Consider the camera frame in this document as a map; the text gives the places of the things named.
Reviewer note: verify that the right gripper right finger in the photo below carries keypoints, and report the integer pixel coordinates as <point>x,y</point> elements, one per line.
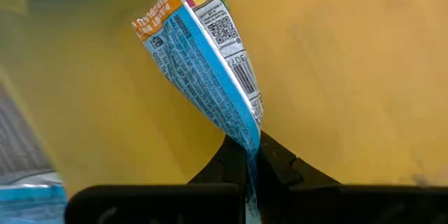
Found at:
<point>332,206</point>

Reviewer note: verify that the grey woven mat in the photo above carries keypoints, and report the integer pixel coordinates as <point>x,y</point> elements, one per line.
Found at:
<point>17,140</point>

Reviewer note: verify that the blue orange granola bar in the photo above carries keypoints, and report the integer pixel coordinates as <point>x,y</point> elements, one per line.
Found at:
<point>203,70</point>

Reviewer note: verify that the yellow plastic tray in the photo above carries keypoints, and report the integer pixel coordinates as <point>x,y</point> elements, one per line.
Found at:
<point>350,77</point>

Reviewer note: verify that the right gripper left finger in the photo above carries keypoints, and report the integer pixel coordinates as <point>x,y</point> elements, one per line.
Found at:
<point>157,206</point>

